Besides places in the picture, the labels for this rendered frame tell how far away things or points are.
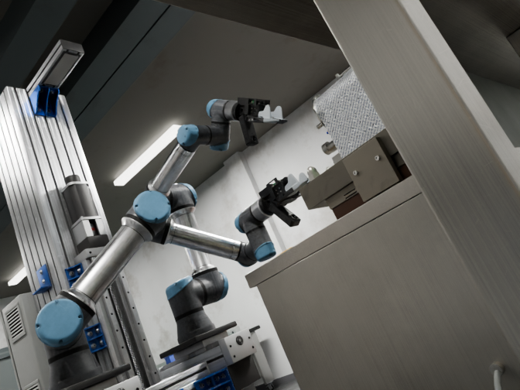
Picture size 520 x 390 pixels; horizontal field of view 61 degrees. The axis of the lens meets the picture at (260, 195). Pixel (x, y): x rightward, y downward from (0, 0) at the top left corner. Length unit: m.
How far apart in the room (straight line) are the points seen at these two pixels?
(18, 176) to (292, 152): 4.15
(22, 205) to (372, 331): 1.43
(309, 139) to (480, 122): 5.22
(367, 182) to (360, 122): 0.30
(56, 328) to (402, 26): 1.15
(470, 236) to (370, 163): 0.67
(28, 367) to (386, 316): 1.39
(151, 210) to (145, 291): 6.49
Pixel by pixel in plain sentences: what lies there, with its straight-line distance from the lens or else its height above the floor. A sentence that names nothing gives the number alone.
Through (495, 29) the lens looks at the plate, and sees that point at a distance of 1.21.
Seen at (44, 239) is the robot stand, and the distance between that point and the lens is 1.83.
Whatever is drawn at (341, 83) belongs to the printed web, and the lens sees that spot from 1.32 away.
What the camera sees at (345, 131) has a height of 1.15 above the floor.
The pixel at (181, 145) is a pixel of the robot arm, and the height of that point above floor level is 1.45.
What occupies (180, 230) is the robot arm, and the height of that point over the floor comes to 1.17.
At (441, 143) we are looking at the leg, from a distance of 0.35.
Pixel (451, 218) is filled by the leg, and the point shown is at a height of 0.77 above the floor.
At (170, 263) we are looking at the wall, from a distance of 7.30.
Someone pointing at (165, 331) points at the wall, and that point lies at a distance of 7.69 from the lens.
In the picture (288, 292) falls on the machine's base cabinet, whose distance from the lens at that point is 1.15.
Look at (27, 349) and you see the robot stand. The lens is 1.94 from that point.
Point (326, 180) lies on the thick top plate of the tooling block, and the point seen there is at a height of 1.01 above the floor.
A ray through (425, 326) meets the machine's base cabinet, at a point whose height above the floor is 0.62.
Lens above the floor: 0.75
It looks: 16 degrees up
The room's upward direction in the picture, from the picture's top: 24 degrees counter-clockwise
